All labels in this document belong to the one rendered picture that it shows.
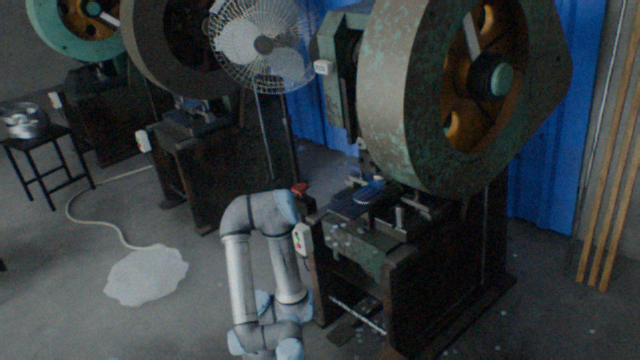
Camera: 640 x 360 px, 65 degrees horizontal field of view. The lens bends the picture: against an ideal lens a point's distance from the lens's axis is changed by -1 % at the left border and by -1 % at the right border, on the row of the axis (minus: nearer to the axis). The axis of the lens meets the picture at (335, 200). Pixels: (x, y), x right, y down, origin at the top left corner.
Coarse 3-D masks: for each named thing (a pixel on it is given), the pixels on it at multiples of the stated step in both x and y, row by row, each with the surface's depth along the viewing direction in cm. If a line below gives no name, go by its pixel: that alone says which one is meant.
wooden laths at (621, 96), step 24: (624, 0) 209; (624, 72) 218; (624, 96) 221; (600, 120) 232; (624, 144) 228; (624, 168) 233; (600, 192) 242; (624, 192) 234; (624, 216) 237; (600, 240) 251; (600, 288) 258
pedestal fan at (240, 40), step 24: (216, 0) 240; (264, 0) 235; (288, 0) 238; (240, 24) 240; (264, 24) 238; (288, 24) 238; (216, 48) 255; (240, 48) 253; (264, 48) 244; (288, 48) 247; (264, 72) 265; (288, 72) 253; (312, 72) 256; (288, 120) 281; (288, 144) 289
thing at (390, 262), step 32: (480, 192) 225; (448, 224) 217; (480, 224) 234; (416, 256) 205; (448, 256) 225; (480, 256) 249; (384, 288) 203; (416, 288) 214; (448, 288) 236; (480, 288) 258; (384, 320) 213; (416, 320) 225; (448, 320) 244; (416, 352) 232
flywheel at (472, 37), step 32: (512, 0) 167; (480, 32) 168; (512, 32) 176; (448, 64) 157; (480, 64) 155; (512, 64) 183; (448, 96) 162; (480, 96) 158; (512, 96) 186; (480, 128) 182
